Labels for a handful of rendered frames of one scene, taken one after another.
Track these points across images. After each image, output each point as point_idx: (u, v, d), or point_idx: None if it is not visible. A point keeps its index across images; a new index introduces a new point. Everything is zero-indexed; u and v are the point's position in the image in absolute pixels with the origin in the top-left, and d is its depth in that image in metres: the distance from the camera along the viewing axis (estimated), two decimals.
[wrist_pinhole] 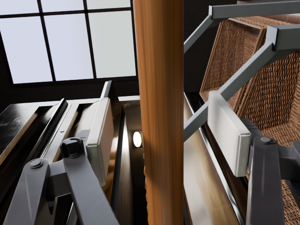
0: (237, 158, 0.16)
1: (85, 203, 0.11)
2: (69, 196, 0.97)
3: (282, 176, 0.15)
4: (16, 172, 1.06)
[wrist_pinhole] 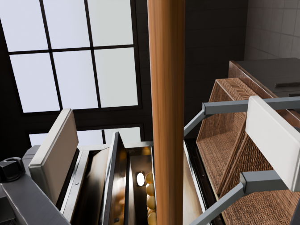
0: (295, 172, 0.14)
1: None
2: None
3: None
4: None
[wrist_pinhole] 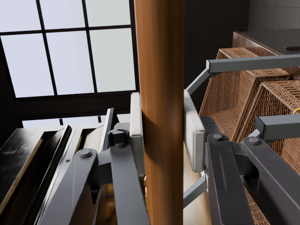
0: (193, 154, 0.16)
1: (121, 192, 0.12)
2: None
3: None
4: (27, 209, 1.15)
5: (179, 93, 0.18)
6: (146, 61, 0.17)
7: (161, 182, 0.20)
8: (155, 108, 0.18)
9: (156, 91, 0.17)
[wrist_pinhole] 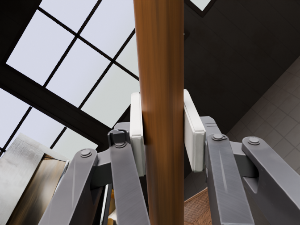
0: (193, 154, 0.16)
1: (121, 192, 0.12)
2: None
3: None
4: None
5: (179, 97, 0.18)
6: (145, 66, 0.17)
7: (162, 185, 0.20)
8: (155, 113, 0.18)
9: (155, 96, 0.17)
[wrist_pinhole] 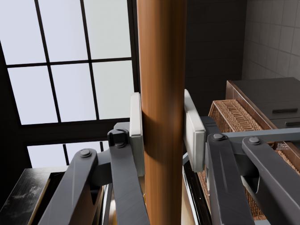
0: (193, 154, 0.16)
1: (121, 192, 0.12)
2: None
3: None
4: None
5: (180, 93, 0.18)
6: (147, 60, 0.17)
7: (160, 182, 0.20)
8: (156, 107, 0.18)
9: (156, 90, 0.17)
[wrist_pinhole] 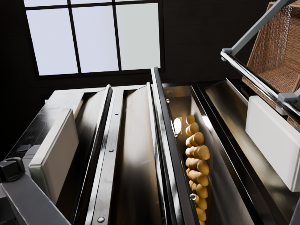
0: (295, 172, 0.14)
1: None
2: (148, 168, 1.01)
3: None
4: (90, 147, 1.10)
5: None
6: None
7: None
8: None
9: None
